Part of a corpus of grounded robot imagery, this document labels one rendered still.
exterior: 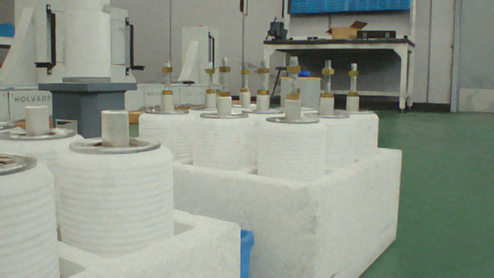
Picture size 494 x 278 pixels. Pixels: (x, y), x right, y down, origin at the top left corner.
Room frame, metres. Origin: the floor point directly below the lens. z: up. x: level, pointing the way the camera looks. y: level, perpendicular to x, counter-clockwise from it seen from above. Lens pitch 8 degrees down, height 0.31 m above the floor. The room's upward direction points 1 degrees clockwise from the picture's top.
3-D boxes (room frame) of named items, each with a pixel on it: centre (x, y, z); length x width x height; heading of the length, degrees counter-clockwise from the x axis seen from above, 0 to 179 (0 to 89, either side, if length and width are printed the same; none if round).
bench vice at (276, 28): (5.26, -0.37, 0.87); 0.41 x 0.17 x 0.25; 153
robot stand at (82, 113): (0.94, 0.32, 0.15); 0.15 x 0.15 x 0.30; 63
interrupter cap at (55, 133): (0.44, 0.20, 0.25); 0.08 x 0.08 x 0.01
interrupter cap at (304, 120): (0.64, -0.07, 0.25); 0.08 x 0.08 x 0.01
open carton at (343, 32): (5.32, -1.17, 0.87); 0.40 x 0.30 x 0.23; 49
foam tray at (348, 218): (0.80, -0.04, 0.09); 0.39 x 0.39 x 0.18; 56
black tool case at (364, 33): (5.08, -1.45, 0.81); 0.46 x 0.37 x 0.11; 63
